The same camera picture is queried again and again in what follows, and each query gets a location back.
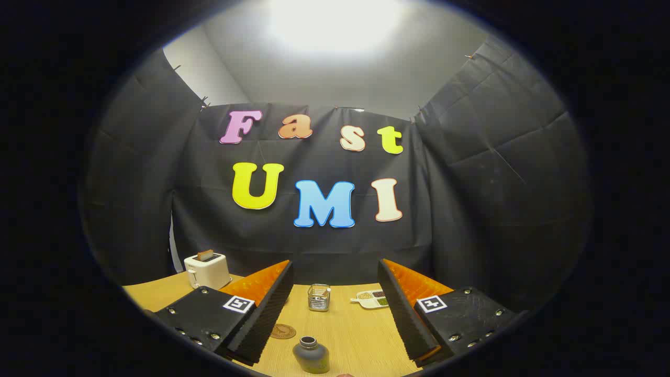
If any black backdrop cloth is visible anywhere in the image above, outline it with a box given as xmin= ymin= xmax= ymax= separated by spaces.
xmin=84 ymin=37 xmax=592 ymax=315

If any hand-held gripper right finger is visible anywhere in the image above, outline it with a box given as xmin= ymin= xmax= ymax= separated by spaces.
xmin=377 ymin=258 xmax=529 ymax=368

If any clear square holder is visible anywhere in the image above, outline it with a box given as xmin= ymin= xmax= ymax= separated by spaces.
xmin=307 ymin=284 xmax=331 ymax=313

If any wooden table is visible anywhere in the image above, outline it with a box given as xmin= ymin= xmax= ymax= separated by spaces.
xmin=123 ymin=271 xmax=456 ymax=377

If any white toaster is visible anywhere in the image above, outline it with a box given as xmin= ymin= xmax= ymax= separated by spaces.
xmin=184 ymin=252 xmax=231 ymax=290

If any white divided dish with grains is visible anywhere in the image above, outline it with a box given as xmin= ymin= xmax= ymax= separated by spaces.
xmin=350 ymin=290 xmax=390 ymax=309

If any silver juice bottle green label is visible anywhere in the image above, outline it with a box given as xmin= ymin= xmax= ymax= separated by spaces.
xmin=292 ymin=336 xmax=331 ymax=374

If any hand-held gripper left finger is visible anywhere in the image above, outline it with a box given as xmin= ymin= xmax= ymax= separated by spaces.
xmin=152 ymin=259 xmax=295 ymax=367

